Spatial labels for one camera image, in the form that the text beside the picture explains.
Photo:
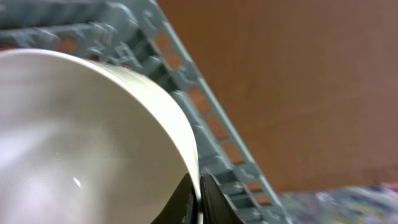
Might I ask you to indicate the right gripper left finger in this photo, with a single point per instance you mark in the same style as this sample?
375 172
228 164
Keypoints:
182 206

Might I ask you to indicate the grey dishwasher rack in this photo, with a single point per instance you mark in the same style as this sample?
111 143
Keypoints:
137 35

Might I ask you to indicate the pale green bowl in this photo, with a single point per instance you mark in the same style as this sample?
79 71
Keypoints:
87 142

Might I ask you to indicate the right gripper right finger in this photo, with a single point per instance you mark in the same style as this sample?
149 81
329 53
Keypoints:
215 207

